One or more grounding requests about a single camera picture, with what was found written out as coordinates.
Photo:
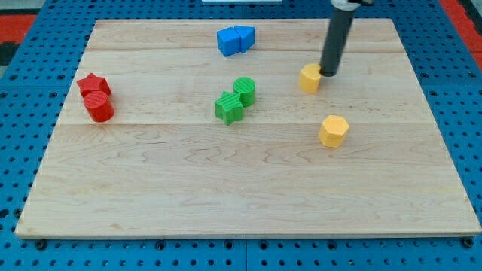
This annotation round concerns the red star block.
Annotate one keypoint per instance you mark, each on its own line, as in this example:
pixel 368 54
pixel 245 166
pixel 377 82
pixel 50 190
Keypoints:
pixel 92 83

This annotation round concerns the yellow heart block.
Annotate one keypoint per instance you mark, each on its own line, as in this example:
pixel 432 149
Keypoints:
pixel 310 77

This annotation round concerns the blue triangle block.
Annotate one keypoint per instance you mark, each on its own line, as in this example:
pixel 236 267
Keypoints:
pixel 247 37

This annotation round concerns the wooden board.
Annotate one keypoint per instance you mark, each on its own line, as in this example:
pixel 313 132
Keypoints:
pixel 165 167

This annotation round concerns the green star block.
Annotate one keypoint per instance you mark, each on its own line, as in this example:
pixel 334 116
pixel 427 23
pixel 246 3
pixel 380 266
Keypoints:
pixel 229 108

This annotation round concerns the yellow hexagon block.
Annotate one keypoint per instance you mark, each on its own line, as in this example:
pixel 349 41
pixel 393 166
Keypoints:
pixel 333 131

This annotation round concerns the green cylinder block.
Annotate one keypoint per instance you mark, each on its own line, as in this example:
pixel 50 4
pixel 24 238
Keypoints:
pixel 246 87

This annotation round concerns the blue cube block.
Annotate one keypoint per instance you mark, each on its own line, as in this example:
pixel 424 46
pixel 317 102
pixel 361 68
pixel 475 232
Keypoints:
pixel 228 41

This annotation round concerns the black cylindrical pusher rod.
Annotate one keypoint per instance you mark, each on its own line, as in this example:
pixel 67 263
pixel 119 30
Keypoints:
pixel 342 16

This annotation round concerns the red cylinder block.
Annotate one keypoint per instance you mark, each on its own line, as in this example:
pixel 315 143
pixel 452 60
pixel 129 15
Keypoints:
pixel 98 106

